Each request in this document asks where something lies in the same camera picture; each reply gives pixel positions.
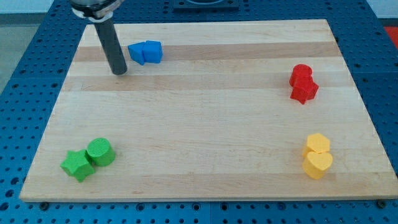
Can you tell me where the yellow hexagon block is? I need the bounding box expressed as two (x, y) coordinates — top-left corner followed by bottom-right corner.
(302, 133), (330, 157)

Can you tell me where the red cylinder block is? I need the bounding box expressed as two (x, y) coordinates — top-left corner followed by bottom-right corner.
(289, 64), (313, 86)

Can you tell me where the red star block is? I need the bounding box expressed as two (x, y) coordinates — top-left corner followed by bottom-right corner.
(290, 77), (319, 105)

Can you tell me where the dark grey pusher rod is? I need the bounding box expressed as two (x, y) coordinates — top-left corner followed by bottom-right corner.
(94, 18), (127, 75)

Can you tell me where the green star block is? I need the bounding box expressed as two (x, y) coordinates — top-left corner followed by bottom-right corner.
(60, 149), (95, 182)

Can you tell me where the yellow heart block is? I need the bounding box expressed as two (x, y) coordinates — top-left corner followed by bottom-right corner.
(302, 152), (333, 180)

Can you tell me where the blue cube block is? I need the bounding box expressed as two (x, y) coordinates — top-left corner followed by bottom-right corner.
(142, 40), (163, 63)

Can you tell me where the green cylinder block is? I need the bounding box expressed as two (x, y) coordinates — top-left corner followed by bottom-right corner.
(86, 138), (116, 167)

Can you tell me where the blue triangular prism block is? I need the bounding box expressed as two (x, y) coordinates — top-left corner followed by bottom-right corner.
(128, 42), (145, 65)

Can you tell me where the wooden board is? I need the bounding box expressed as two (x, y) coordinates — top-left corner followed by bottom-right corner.
(20, 19), (397, 202)

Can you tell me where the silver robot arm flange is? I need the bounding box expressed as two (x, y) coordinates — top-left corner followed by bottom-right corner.
(69, 0), (124, 22)

